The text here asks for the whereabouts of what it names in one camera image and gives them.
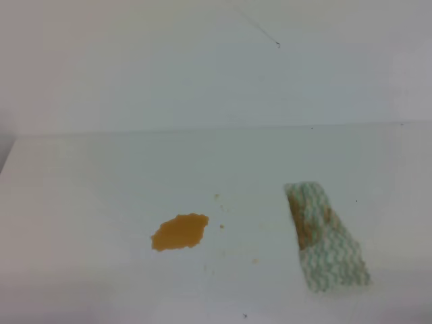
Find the green white striped rag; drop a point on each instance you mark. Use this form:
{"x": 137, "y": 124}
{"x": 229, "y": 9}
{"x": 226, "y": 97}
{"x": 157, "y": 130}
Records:
{"x": 330, "y": 258}

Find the brown coffee stain puddle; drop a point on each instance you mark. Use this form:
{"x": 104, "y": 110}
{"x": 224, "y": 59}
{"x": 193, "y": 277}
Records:
{"x": 183, "y": 231}

